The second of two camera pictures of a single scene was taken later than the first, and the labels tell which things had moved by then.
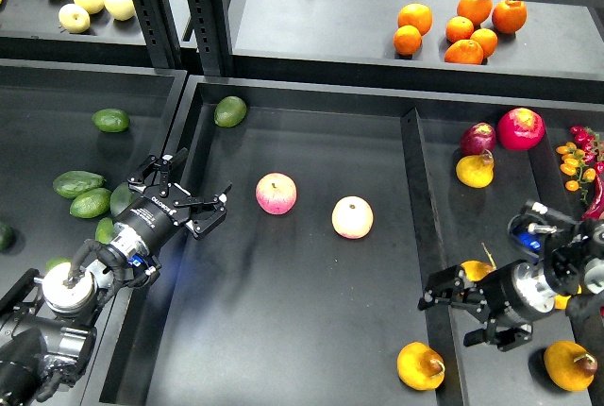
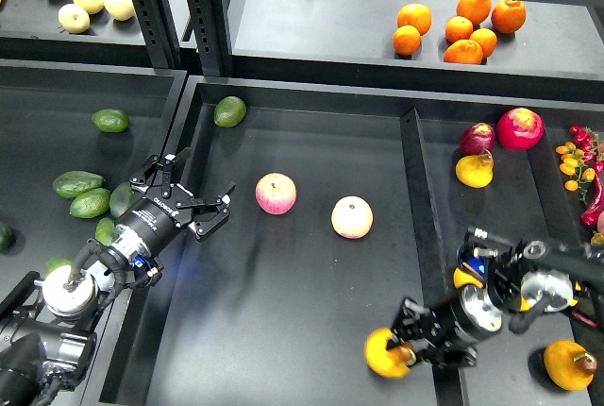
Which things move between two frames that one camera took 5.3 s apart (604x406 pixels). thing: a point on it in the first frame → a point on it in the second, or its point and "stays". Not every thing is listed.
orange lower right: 487,41 stays
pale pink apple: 352,217 stays
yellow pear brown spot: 419,366 → 394,363
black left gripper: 161,208 stays
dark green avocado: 55,262 stays
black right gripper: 511,294 → 451,327
